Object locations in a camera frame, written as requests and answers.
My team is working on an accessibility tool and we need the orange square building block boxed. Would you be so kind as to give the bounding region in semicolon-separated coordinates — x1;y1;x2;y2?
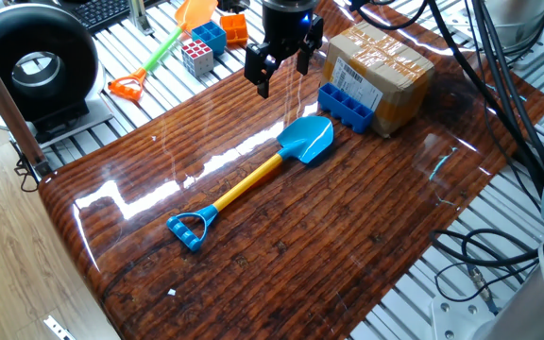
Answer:
219;12;250;47

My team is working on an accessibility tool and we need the grey metal stand plate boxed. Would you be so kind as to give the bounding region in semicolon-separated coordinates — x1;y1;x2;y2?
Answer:
0;65;115;151

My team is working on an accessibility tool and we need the blue yellow toy shovel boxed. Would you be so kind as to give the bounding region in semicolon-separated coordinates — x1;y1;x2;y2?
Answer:
165;115;335;252

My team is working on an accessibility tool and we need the blue plastic tray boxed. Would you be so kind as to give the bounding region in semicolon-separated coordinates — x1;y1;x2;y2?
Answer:
191;20;228;57

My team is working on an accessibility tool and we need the pale grey device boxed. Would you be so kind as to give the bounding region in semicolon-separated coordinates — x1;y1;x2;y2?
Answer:
484;0;544;48

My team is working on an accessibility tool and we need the black looped table cable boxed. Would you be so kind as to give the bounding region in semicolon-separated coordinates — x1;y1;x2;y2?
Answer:
428;229;543;303

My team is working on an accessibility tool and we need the white metal bracket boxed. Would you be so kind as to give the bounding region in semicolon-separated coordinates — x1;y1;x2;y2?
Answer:
42;314;77;340

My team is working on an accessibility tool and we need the taped cardboard box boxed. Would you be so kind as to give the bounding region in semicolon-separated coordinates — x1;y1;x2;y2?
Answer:
319;21;436;139

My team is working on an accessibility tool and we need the brown wooden pole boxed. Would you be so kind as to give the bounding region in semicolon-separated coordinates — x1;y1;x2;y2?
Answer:
0;27;51;179

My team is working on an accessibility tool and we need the Rubik's cube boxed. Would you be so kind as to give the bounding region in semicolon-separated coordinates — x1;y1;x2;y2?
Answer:
180;39;215;78

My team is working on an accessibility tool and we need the orange green toy shovel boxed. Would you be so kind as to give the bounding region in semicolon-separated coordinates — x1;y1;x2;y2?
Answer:
107;0;219;102

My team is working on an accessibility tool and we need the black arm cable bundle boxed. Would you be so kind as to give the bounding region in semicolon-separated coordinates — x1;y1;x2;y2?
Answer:
347;0;544;199

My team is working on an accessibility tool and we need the silver aluminium post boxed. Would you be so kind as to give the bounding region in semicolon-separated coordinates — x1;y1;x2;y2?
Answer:
127;0;155;37

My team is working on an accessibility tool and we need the long blue building block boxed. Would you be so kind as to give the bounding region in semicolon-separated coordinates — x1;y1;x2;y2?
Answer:
317;82;376;135

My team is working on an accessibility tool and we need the black keyboard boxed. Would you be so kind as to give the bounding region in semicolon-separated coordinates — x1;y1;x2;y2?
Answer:
61;0;169;34

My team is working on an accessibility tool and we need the wood grain table mat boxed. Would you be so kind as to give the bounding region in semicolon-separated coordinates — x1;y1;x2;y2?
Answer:
38;0;544;340

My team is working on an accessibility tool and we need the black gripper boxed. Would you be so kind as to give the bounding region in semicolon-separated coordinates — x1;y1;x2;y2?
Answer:
244;0;325;99

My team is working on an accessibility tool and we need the thin black cable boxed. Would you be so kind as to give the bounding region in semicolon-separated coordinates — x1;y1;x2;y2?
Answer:
13;141;43;194

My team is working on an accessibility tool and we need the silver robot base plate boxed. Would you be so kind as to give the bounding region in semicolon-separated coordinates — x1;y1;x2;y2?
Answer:
430;295;495;340

